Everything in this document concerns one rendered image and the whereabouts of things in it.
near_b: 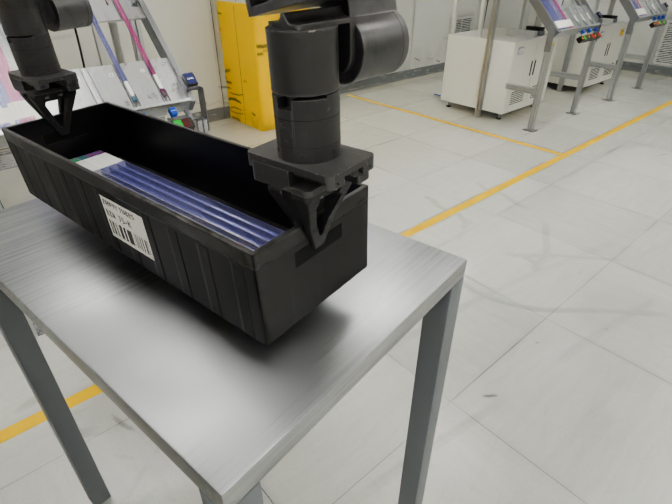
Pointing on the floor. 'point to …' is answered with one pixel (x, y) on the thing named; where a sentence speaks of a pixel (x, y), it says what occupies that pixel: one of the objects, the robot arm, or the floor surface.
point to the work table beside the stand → (217, 352)
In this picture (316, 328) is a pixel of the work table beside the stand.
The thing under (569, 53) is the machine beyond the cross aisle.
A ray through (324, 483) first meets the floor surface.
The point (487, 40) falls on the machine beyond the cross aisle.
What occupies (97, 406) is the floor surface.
